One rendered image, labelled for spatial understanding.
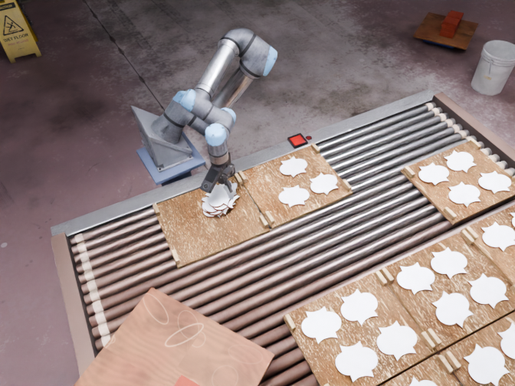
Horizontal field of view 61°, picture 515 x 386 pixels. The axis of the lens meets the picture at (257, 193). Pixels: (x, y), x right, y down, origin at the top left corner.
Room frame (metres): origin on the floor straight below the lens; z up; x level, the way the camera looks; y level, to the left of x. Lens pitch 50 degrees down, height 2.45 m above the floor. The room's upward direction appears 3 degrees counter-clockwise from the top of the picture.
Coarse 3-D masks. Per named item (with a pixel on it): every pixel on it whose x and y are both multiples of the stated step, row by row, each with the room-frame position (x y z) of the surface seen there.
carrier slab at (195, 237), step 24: (192, 192) 1.29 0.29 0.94; (240, 192) 1.28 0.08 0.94; (168, 216) 1.16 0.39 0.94; (192, 216) 1.16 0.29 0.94; (216, 216) 1.15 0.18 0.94; (240, 216) 1.14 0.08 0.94; (168, 240) 1.03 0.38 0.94; (192, 240) 1.03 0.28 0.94; (216, 240) 1.02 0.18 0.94; (240, 240) 1.02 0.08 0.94
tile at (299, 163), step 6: (282, 162) 1.44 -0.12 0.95; (288, 162) 1.44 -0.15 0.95; (294, 162) 1.44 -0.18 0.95; (300, 162) 1.43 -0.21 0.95; (306, 162) 1.43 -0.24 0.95; (282, 168) 1.40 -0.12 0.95; (288, 168) 1.40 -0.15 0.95; (294, 168) 1.40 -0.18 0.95; (300, 168) 1.39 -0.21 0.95; (282, 174) 1.37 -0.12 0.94; (288, 174) 1.36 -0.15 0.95; (294, 174) 1.36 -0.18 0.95
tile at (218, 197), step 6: (216, 186) 1.25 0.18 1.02; (222, 186) 1.24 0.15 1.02; (216, 192) 1.21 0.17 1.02; (222, 192) 1.21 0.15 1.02; (210, 198) 1.18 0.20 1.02; (216, 198) 1.18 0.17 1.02; (222, 198) 1.18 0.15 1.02; (228, 198) 1.18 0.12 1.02; (210, 204) 1.15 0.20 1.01; (216, 204) 1.15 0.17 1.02; (222, 204) 1.15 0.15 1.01
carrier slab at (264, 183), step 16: (272, 160) 1.47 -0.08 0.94; (320, 160) 1.45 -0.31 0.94; (256, 176) 1.37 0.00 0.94; (272, 176) 1.37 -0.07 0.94; (288, 176) 1.36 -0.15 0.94; (304, 176) 1.36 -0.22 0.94; (336, 176) 1.35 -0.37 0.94; (256, 192) 1.27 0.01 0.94; (272, 192) 1.27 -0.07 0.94; (336, 192) 1.25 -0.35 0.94; (352, 192) 1.25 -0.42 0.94; (272, 208) 1.18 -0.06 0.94; (288, 208) 1.17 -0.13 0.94; (304, 208) 1.17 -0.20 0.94; (272, 224) 1.09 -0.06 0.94
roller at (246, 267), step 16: (496, 160) 1.42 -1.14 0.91; (416, 192) 1.24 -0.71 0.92; (384, 208) 1.16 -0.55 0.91; (336, 224) 1.09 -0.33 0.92; (352, 224) 1.09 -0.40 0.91; (304, 240) 1.01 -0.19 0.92; (272, 256) 0.95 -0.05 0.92; (224, 272) 0.88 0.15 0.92; (240, 272) 0.88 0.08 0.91; (192, 288) 0.82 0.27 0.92; (208, 288) 0.82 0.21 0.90; (112, 320) 0.71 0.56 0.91; (96, 336) 0.65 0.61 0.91
